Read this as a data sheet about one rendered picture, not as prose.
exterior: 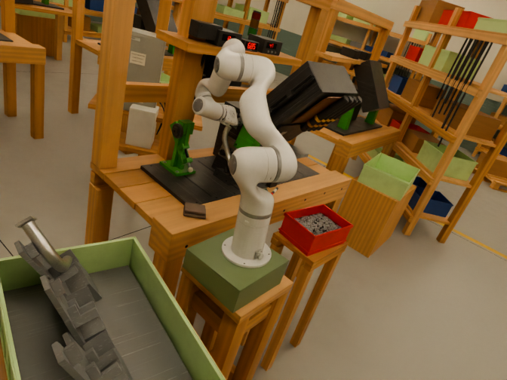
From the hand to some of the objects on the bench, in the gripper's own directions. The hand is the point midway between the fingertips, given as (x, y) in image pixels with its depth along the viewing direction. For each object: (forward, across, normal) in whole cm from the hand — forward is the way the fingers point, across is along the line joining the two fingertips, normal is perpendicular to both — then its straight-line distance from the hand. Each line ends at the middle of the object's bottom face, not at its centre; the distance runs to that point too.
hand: (238, 120), depth 198 cm
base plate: (+21, +21, -19) cm, 36 cm away
